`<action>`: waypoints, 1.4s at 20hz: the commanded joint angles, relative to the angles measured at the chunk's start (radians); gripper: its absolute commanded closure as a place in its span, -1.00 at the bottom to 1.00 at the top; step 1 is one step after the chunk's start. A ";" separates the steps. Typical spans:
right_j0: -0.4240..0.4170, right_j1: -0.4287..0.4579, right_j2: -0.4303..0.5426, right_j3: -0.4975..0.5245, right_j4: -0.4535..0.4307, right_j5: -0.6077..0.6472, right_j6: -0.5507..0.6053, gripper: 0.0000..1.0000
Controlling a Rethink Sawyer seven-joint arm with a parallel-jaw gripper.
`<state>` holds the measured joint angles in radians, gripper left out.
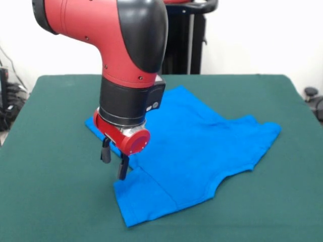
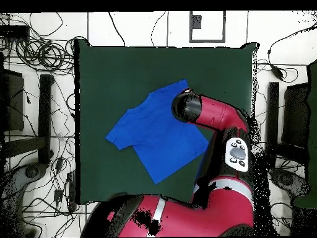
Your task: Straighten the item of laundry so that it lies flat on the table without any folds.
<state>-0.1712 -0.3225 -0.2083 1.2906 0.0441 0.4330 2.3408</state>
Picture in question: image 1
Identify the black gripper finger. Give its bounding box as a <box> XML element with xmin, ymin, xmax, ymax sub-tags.
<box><xmin>100</xmin><ymin>137</ymin><xmax>112</xmax><ymax>164</ymax></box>
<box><xmin>117</xmin><ymin>152</ymin><xmax>130</xmax><ymax>181</ymax></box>

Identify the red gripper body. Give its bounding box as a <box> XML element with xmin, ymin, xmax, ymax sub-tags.
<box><xmin>93</xmin><ymin>108</ymin><xmax>151</xmax><ymax>156</ymax></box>

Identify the blue laundry garment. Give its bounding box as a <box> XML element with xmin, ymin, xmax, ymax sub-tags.
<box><xmin>84</xmin><ymin>85</ymin><xmax>282</xmax><ymax>229</ymax></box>

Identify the dark green table cloth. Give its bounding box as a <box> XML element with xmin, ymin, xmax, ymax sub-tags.
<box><xmin>0</xmin><ymin>74</ymin><xmax>323</xmax><ymax>242</ymax></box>

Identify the black equipment pile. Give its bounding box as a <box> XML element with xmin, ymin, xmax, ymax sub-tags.
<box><xmin>0</xmin><ymin>67</ymin><xmax>30</xmax><ymax>132</ymax></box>

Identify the grey chair base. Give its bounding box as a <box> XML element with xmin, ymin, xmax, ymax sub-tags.
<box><xmin>304</xmin><ymin>87</ymin><xmax>323</xmax><ymax>119</ymax></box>

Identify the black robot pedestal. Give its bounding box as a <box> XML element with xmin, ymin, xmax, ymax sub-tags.
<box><xmin>158</xmin><ymin>0</ymin><xmax>219</xmax><ymax>75</ymax></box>

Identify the grey wall cable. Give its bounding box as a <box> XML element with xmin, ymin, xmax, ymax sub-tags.
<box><xmin>0</xmin><ymin>45</ymin><xmax>28</xmax><ymax>91</ymax></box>

